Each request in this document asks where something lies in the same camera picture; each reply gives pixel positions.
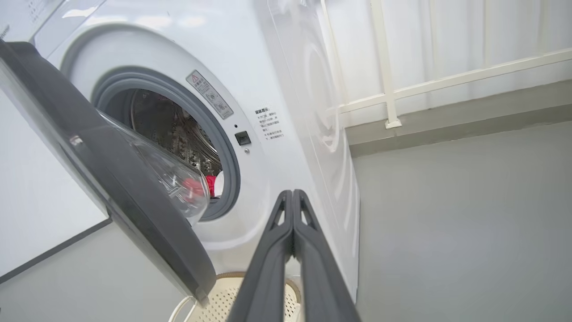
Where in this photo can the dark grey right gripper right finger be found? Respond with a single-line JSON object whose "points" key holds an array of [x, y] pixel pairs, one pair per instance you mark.
{"points": [[321, 281]]}

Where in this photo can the red and white garment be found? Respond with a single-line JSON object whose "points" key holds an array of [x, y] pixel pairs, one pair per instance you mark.
{"points": [[211, 185]]}

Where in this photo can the white metal railing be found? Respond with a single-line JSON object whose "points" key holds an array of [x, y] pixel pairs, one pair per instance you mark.
{"points": [[389, 67]]}

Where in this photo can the grey warning sticker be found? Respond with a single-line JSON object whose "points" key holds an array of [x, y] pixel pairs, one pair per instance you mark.
{"points": [[210, 95]]}

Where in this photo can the white front-load washing machine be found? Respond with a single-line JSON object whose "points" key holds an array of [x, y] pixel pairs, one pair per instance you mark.
{"points": [[277, 67]]}

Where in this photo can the cream perforated laundry basket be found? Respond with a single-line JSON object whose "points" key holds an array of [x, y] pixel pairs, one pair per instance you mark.
{"points": [[223, 299]]}

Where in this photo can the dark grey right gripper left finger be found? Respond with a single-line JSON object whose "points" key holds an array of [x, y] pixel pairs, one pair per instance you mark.
{"points": [[263, 277]]}

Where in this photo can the black washing machine door with glass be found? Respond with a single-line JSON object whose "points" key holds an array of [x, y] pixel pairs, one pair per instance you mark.
{"points": [[120, 179]]}

